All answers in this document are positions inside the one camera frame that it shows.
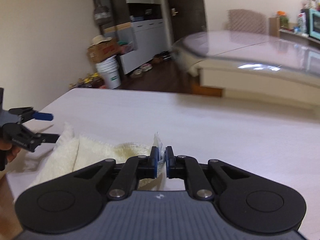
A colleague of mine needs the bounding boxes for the quilted beige chair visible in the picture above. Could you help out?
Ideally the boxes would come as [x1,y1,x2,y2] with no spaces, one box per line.
[228,9,267,35]

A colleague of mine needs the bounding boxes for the bottles on floor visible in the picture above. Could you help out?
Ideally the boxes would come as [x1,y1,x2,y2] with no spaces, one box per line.
[69,73,106,90]

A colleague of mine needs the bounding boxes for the grey white cabinet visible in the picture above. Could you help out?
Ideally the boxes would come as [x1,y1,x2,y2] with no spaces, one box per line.
[94,0,170,75]

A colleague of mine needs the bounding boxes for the cardboard box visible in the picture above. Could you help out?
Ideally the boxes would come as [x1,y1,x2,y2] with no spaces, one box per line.
[87,38,120,64]

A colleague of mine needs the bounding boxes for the person's left hand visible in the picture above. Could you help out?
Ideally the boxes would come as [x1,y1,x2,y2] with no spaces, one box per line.
[0,139,21,163]

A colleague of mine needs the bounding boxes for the dining table with glass top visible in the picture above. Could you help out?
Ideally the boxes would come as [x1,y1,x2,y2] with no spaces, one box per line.
[172,30,319,108]

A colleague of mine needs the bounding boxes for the hanging grey bag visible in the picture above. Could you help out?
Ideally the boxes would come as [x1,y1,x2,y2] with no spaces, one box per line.
[93,0,112,25]

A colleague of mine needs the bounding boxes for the green jar orange lid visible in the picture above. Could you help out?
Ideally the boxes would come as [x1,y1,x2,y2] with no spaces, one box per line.
[277,10,289,29]

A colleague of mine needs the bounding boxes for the straw hat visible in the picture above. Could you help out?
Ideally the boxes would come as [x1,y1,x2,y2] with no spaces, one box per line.
[91,35,112,46]

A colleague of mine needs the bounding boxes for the dark brown door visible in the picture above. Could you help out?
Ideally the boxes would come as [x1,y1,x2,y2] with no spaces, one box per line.
[168,0,207,41]

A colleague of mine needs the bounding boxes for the cream terry towel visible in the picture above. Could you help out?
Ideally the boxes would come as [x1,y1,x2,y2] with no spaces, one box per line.
[28,122,152,188]

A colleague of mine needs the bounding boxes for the shoes on floor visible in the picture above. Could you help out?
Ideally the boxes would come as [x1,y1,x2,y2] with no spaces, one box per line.
[130,51,171,78]

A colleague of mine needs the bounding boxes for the white plastic bucket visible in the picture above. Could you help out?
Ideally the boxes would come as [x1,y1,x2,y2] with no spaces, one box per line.
[95,56,121,89]

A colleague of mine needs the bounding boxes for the teal toaster oven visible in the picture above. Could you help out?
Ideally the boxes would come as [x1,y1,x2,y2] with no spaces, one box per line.
[301,9,320,40]

